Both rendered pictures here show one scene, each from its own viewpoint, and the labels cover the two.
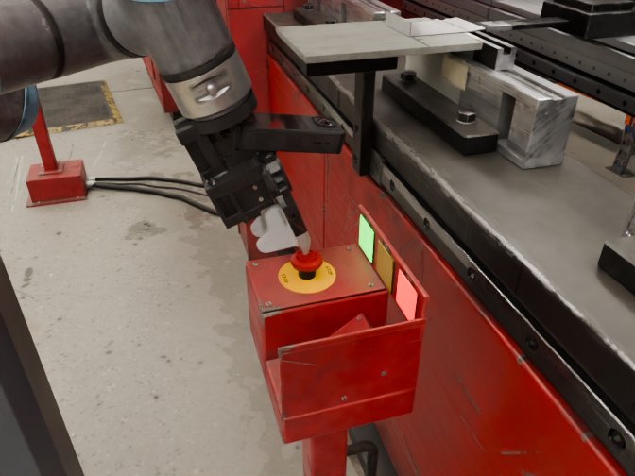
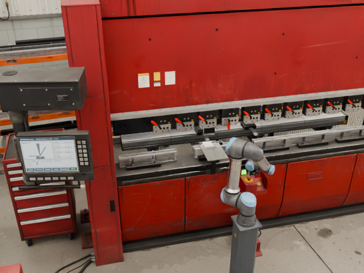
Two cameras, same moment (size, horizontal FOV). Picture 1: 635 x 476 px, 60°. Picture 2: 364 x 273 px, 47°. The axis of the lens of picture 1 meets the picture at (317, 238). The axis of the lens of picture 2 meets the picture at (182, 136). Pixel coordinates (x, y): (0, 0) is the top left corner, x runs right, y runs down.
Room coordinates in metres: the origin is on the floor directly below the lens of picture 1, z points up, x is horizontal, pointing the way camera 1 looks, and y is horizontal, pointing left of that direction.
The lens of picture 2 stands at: (0.98, 3.03, 2.87)
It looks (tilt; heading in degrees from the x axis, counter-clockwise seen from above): 29 degrees down; 273
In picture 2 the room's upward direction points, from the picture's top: straight up
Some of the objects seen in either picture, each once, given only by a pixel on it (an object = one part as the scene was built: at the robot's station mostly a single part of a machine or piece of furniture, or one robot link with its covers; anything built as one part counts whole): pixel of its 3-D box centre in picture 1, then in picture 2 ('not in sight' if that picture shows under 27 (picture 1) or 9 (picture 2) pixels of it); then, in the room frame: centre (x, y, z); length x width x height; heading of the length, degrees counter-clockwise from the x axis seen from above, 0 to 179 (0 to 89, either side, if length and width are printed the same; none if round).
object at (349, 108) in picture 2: not in sight; (351, 101); (-0.41, -0.61, 1.26); 0.15 x 0.09 x 0.17; 16
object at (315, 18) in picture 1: (318, 24); (143, 165); (1.47, 0.00, 0.89); 0.30 x 0.05 x 0.03; 16
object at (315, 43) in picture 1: (373, 38); (213, 151); (0.86, -0.09, 1.00); 0.26 x 0.18 x 0.01; 106
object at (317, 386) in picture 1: (325, 315); (253, 181); (0.51, -0.01, 0.75); 0.20 x 0.16 x 0.18; 16
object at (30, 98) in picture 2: not in sight; (51, 134); (1.97, 0.62, 1.53); 0.51 x 0.25 x 0.85; 5
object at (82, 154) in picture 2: not in sight; (58, 154); (1.91, 0.70, 1.42); 0.45 x 0.12 x 0.36; 5
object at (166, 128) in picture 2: not in sight; (161, 122); (1.31, -0.11, 1.26); 0.15 x 0.09 x 0.17; 16
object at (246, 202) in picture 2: not in sight; (247, 202); (0.63, 0.54, 0.94); 0.13 x 0.12 x 0.14; 148
